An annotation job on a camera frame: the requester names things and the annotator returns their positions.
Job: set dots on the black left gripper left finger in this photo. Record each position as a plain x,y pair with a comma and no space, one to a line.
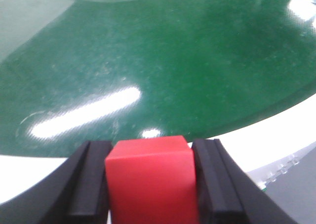
75,193

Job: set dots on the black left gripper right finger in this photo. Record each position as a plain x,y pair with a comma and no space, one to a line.
226,194

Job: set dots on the red cube block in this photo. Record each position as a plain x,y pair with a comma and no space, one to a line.
152,181

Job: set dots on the white outer conveyor rim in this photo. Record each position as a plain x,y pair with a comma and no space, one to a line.
264,150

